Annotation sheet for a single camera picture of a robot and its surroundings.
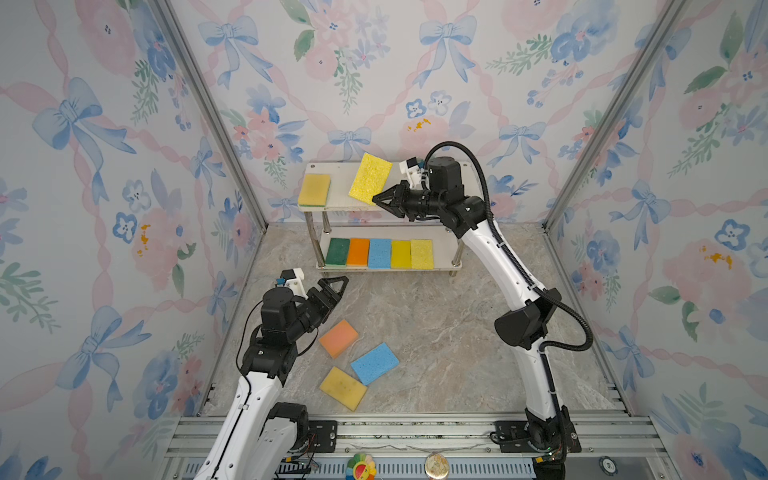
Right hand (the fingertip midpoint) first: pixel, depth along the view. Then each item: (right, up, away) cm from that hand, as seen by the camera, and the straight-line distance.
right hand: (373, 196), depth 74 cm
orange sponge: (-6, -13, +27) cm, 31 cm away
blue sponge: (+1, -14, +28) cm, 31 cm away
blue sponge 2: (0, -45, +11) cm, 46 cm away
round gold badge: (+15, -64, -3) cm, 66 cm away
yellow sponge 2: (+15, -15, +27) cm, 34 cm away
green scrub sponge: (-14, -14, +27) cm, 33 cm away
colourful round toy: (-3, -63, -5) cm, 63 cm away
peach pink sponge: (-12, -40, +18) cm, 46 cm away
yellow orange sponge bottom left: (-8, -50, +6) cm, 51 cm away
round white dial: (+56, -64, -3) cm, 85 cm away
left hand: (-7, -21, -1) cm, 23 cm away
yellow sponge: (+8, -14, +27) cm, 32 cm away
